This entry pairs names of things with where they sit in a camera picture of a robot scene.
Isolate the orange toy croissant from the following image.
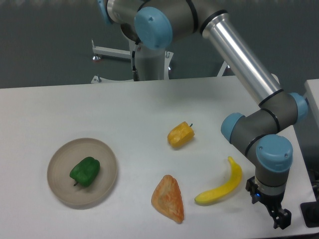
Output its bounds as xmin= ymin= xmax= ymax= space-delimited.
xmin=151 ymin=175 xmax=184 ymax=224

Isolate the beige round plate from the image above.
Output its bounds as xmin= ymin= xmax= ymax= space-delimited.
xmin=47 ymin=138 xmax=118 ymax=209

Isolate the yellow toy bell pepper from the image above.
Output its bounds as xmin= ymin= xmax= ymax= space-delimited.
xmin=167 ymin=121 xmax=194 ymax=148

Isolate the white side table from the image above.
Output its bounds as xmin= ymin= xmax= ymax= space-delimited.
xmin=290 ymin=79 xmax=319 ymax=125

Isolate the yellow toy banana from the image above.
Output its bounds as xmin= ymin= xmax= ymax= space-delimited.
xmin=194 ymin=156 xmax=243 ymax=206

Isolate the green toy bell pepper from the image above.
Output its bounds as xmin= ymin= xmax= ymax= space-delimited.
xmin=69 ymin=156 xmax=100 ymax=187

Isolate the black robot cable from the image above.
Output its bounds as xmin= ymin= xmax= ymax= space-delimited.
xmin=131 ymin=39 xmax=141 ymax=82

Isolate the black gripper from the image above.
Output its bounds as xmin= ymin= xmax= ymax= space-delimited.
xmin=245 ymin=176 xmax=292 ymax=230

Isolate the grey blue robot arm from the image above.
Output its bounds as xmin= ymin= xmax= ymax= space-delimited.
xmin=97 ymin=0 xmax=308 ymax=229

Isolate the black device at edge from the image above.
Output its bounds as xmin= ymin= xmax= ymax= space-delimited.
xmin=300 ymin=169 xmax=319 ymax=228

